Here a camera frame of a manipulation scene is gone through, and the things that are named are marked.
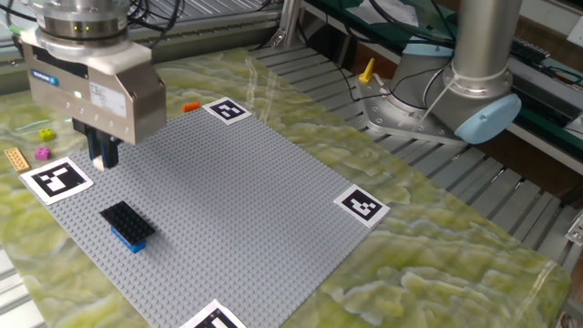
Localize silver Schunk gripper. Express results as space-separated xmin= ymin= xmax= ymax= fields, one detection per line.
xmin=20 ymin=31 xmax=168 ymax=170

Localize tan Lego plate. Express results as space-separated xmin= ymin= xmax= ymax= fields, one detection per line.
xmin=4 ymin=146 xmax=31 ymax=173

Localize black Lego plate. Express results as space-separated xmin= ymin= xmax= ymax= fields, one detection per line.
xmin=98 ymin=200 xmax=157 ymax=246

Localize blue Lego brick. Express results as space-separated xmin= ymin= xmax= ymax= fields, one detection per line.
xmin=110 ymin=226 xmax=148 ymax=254

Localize grey Lego baseplate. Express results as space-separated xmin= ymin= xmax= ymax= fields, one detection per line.
xmin=18 ymin=97 xmax=392 ymax=328

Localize black white fiducial marker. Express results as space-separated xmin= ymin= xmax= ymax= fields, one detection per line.
xmin=201 ymin=97 xmax=253 ymax=126
xmin=18 ymin=156 xmax=95 ymax=207
xmin=179 ymin=299 xmax=250 ymax=328
xmin=332 ymin=184 xmax=392 ymax=229

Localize yellow plastic clip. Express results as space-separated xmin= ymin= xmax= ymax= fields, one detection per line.
xmin=358 ymin=57 xmax=376 ymax=85

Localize white paper sheet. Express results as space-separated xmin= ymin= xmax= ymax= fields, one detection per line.
xmin=345 ymin=0 xmax=420 ymax=26

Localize green marble pattern mat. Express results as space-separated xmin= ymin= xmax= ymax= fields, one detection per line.
xmin=0 ymin=47 xmax=573 ymax=328

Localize looped black cables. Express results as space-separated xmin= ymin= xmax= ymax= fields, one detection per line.
xmin=127 ymin=0 xmax=186 ymax=46

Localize aluminium frame post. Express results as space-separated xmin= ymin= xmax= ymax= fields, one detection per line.
xmin=268 ymin=0 xmax=304 ymax=49

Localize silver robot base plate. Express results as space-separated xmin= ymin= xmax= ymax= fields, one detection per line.
xmin=362 ymin=75 xmax=468 ymax=147

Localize white metal corner bracket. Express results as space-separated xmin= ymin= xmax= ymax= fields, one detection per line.
xmin=564 ymin=213 xmax=583 ymax=247

